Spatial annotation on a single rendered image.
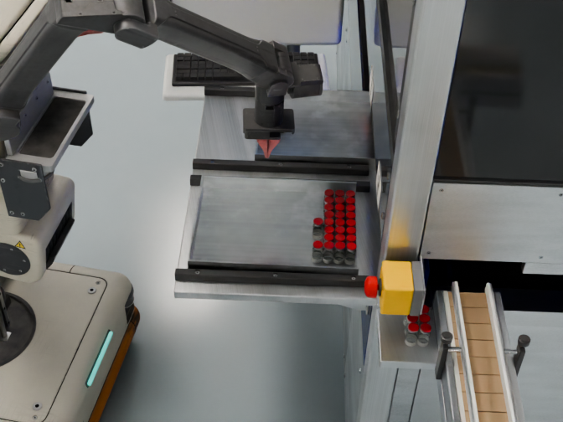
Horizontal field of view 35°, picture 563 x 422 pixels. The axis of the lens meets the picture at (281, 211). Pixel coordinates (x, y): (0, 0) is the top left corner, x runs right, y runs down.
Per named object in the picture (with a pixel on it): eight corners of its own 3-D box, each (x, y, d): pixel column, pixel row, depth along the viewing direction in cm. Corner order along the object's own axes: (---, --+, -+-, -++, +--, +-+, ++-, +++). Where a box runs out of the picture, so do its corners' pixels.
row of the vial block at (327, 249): (333, 204, 194) (334, 188, 191) (333, 264, 181) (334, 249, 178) (322, 203, 194) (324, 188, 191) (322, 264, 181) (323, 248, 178)
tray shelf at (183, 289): (394, 97, 227) (395, 91, 226) (415, 307, 176) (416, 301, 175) (206, 90, 227) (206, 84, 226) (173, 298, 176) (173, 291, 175)
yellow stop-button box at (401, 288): (415, 287, 167) (420, 260, 162) (419, 316, 162) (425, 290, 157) (375, 285, 167) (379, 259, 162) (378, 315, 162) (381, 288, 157)
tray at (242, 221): (354, 193, 197) (356, 182, 195) (357, 280, 178) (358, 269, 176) (202, 187, 198) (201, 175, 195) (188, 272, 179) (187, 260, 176)
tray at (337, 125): (395, 103, 222) (397, 92, 220) (403, 172, 203) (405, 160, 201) (260, 98, 222) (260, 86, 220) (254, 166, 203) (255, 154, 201)
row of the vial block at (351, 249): (353, 205, 194) (355, 189, 191) (355, 265, 181) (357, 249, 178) (343, 204, 194) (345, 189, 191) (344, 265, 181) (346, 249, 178)
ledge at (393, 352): (446, 316, 175) (448, 310, 173) (454, 370, 165) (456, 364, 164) (375, 314, 175) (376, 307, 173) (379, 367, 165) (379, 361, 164)
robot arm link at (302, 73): (262, 41, 164) (271, 83, 161) (322, 36, 166) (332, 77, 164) (255, 72, 175) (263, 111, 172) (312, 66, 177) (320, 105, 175)
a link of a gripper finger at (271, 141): (278, 167, 182) (281, 131, 175) (244, 167, 181) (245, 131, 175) (277, 145, 187) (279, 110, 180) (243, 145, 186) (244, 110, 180)
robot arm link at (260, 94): (253, 64, 170) (259, 82, 166) (287, 61, 172) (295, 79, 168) (252, 93, 175) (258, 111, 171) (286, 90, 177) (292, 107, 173)
